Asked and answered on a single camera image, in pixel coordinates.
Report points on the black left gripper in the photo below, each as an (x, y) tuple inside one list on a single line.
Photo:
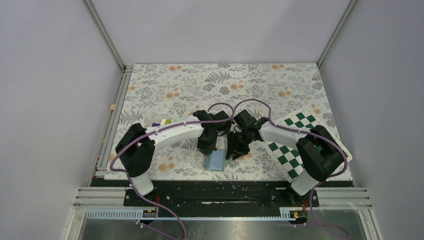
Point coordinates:
[(205, 149)]

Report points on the floral patterned table mat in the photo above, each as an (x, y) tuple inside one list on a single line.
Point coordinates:
[(174, 91)]

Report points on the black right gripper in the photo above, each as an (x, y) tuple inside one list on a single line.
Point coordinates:
[(233, 149)]

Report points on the aluminium frame rail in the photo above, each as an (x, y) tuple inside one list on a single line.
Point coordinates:
[(100, 197)]

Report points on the green white checkerboard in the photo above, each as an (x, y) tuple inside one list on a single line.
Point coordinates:
[(286, 157)]

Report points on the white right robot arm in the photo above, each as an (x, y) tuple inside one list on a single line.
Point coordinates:
[(320, 154)]

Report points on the purple white green block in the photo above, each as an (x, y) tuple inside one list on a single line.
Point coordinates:
[(164, 121)]

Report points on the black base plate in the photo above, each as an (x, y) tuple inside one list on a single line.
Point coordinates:
[(214, 199)]

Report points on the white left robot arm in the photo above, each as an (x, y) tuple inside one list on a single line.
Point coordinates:
[(139, 144)]

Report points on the green card holder wallet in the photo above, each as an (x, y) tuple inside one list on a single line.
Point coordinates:
[(215, 161)]

